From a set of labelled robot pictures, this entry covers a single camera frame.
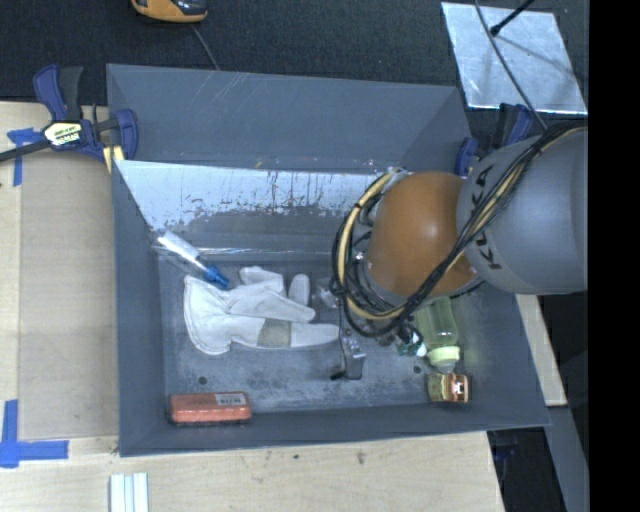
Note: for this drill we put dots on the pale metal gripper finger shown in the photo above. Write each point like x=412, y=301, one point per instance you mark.
x=346, y=346
x=358, y=364

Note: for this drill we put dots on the clear yellow-green plastic bottle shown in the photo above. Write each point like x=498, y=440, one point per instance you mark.
x=439, y=325

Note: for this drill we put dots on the white work glove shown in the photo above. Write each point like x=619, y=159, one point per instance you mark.
x=220, y=320

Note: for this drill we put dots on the orange flat block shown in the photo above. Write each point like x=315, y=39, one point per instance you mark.
x=207, y=407

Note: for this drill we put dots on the clear syringe with blue tip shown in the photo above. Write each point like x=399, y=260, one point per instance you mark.
x=182, y=250

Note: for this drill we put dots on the grey metal bin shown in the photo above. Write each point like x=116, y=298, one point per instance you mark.
x=280, y=120

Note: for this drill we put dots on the pale wood board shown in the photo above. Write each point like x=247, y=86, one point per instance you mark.
x=65, y=300

